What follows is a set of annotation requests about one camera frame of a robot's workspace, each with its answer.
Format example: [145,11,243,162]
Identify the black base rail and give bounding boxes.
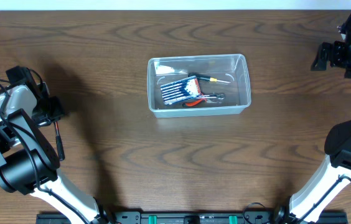
[36,211,349,224]

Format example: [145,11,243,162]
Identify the small claw hammer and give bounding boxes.
[54,121,65,161]

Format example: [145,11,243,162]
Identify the clear plastic container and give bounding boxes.
[147,54,251,118]

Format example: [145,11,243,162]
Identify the silver double ring wrench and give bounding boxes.
[199,93,225,100]

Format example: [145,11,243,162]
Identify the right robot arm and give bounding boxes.
[272,13,351,223]

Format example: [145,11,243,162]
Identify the left black cable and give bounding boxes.
[0,68,89,224]

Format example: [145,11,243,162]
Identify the red handled pliers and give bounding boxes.
[182,96,208,107]

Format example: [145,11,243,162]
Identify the blue screwdriver bit set case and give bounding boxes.
[160,77,202,105]

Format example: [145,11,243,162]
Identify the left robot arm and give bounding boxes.
[0,66,109,223]

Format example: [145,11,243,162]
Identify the black yellow screwdriver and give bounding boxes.
[188,73,230,84]

